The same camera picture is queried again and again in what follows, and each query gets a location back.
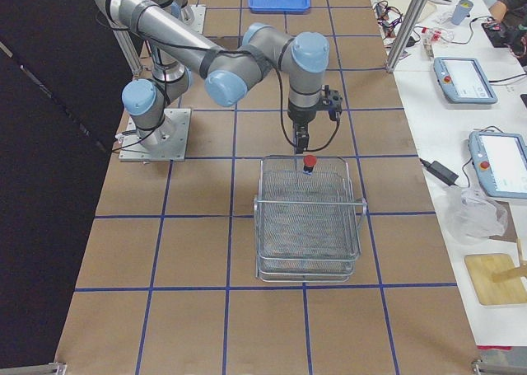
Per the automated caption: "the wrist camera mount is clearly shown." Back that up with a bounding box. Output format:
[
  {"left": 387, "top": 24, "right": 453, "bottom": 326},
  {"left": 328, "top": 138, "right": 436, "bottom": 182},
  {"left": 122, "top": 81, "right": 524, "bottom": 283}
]
[{"left": 320, "top": 85, "right": 343, "bottom": 122}]

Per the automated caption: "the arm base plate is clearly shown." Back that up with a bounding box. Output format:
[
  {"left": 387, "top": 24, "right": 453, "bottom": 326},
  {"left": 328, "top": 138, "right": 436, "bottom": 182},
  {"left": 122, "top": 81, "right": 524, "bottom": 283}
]
[
  {"left": 180, "top": 4, "right": 206, "bottom": 34},
  {"left": 118, "top": 108, "right": 192, "bottom": 162}
]

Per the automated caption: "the red emergency stop button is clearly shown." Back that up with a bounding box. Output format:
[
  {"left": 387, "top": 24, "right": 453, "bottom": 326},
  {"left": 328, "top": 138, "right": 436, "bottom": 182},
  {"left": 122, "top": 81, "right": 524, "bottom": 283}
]
[{"left": 303, "top": 154, "right": 317, "bottom": 175}]

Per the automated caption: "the black braided right cable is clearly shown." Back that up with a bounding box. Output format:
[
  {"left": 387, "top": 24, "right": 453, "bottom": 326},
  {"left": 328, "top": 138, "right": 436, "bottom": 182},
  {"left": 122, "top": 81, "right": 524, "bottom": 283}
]
[{"left": 279, "top": 68, "right": 341, "bottom": 152}]

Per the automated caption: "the far teach pendant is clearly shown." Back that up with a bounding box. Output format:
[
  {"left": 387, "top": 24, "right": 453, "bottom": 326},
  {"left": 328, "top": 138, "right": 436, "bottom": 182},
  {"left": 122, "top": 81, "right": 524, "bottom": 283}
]
[{"left": 433, "top": 57, "right": 498, "bottom": 105}]

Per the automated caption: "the blue grey cup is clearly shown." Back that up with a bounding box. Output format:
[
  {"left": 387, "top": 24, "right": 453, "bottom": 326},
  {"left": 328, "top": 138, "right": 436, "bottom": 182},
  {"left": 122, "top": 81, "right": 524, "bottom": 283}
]
[{"left": 450, "top": 0, "right": 473, "bottom": 26}]

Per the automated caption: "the clear plastic bag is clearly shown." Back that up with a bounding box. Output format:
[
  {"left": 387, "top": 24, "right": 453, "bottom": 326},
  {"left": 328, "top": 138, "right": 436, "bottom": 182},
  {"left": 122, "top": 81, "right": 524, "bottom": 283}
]
[{"left": 445, "top": 187, "right": 509, "bottom": 239}]

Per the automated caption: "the near teach pendant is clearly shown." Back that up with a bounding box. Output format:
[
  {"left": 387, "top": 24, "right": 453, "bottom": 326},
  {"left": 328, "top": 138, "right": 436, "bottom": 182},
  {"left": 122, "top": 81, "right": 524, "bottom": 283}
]
[{"left": 468, "top": 131, "right": 526, "bottom": 199}]

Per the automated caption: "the black power adapter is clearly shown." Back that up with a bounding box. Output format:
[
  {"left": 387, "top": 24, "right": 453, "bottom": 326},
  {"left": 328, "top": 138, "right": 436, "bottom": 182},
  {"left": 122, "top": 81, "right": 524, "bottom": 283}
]
[{"left": 426, "top": 161, "right": 459, "bottom": 186}]

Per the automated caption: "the aluminium frame post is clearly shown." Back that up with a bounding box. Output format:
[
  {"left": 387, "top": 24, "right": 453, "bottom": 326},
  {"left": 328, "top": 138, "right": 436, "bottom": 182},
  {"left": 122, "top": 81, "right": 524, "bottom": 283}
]
[{"left": 385, "top": 0, "right": 427, "bottom": 73}]

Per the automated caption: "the teach pendant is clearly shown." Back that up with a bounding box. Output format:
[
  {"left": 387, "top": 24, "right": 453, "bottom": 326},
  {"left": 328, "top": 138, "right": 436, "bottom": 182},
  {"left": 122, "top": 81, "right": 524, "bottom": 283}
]
[
  {"left": 468, "top": 131, "right": 526, "bottom": 199},
  {"left": 433, "top": 57, "right": 498, "bottom": 105}
]

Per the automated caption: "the wooden cutting board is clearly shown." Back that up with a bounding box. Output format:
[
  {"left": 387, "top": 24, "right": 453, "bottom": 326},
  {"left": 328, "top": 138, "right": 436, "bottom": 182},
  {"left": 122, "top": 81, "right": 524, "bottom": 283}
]
[{"left": 464, "top": 253, "right": 526, "bottom": 306}]

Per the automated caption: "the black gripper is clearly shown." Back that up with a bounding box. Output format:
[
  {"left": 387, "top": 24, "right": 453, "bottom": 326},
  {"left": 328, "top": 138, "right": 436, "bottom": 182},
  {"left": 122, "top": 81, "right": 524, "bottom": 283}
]
[{"left": 287, "top": 106, "right": 317, "bottom": 154}]

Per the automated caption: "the wire mesh shelf rack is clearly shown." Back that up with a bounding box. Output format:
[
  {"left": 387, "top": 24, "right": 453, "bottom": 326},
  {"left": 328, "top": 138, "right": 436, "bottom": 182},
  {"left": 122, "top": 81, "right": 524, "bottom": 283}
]
[{"left": 254, "top": 155, "right": 367, "bottom": 283}]

